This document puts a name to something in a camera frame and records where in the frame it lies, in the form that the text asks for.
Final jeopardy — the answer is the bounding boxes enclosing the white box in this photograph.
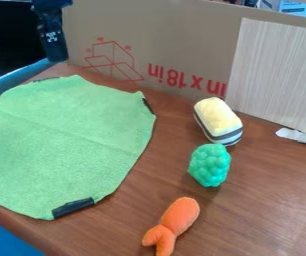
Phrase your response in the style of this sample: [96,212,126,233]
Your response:
[258,0,306,18]

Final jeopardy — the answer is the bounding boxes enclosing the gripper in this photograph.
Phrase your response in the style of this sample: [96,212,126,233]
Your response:
[28,0,75,63]

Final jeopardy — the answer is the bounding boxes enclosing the white paper scrap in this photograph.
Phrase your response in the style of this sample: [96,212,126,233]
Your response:
[274,127,306,148]

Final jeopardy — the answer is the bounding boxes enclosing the green knobbly toy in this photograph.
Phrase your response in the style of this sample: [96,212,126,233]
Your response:
[186,143,234,188]

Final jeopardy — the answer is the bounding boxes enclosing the yellow toy sushi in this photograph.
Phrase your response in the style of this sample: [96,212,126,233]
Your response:
[191,96,246,148]

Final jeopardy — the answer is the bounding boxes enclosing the green cloth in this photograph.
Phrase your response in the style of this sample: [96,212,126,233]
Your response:
[0,74,158,221]

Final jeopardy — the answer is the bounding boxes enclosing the light wooden board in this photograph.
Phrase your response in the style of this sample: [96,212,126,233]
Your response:
[225,17,306,138]

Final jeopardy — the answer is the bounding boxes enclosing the cardboard box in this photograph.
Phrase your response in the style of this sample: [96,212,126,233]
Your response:
[60,0,306,101]

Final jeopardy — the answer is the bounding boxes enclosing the orange plush shrimp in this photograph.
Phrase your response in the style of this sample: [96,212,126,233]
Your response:
[140,196,202,256]

